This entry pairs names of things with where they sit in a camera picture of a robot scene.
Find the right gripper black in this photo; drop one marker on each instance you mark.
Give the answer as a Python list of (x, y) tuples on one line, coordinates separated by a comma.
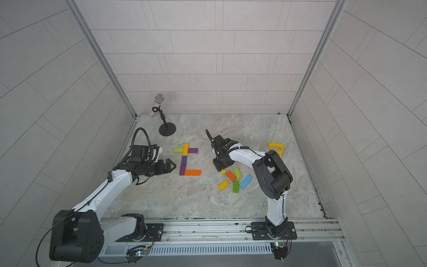
[(218, 165)]

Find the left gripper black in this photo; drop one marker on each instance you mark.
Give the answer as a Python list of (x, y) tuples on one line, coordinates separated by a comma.
[(167, 166)]

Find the orange long block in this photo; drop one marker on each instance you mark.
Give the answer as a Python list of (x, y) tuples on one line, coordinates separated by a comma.
[(192, 172)]

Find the amber long block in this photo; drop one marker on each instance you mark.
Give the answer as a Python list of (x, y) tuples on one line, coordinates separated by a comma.
[(185, 151)]

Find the yellow short block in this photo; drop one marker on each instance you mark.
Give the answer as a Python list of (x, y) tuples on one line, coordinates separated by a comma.
[(223, 185)]

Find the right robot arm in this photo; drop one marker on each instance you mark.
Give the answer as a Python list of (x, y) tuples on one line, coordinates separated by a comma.
[(272, 174)]

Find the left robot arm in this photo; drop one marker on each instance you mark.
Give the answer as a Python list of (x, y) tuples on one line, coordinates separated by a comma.
[(77, 235)]

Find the red-orange block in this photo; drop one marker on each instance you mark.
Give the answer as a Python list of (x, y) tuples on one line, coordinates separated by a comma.
[(231, 176)]

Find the lime green flat block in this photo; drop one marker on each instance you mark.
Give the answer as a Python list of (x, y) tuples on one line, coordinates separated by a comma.
[(237, 173)]

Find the microphone on black stand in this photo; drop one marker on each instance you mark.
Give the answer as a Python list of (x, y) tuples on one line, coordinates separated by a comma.
[(167, 128)]

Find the light blue block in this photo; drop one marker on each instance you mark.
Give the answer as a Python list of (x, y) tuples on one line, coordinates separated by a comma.
[(244, 183)]

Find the left circuit board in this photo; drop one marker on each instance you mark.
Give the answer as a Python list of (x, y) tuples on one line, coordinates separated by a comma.
[(135, 254)]

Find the circuit board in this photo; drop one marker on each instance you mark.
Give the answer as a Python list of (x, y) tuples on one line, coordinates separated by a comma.
[(135, 254), (280, 251)]

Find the right circuit board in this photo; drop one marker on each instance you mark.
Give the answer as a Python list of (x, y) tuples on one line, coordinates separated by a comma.
[(280, 251)]

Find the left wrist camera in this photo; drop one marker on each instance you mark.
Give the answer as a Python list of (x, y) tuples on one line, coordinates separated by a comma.
[(156, 150)]

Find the yellow triangle frame piece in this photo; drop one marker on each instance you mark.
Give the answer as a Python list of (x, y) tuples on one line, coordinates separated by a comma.
[(278, 148)]

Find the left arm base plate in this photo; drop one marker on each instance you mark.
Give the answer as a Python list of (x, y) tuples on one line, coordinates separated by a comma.
[(153, 232)]

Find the aluminium rail frame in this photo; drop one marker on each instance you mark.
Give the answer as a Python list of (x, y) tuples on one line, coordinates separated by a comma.
[(191, 237)]

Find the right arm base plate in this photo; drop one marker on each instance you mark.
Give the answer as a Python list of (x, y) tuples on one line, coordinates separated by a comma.
[(267, 231)]

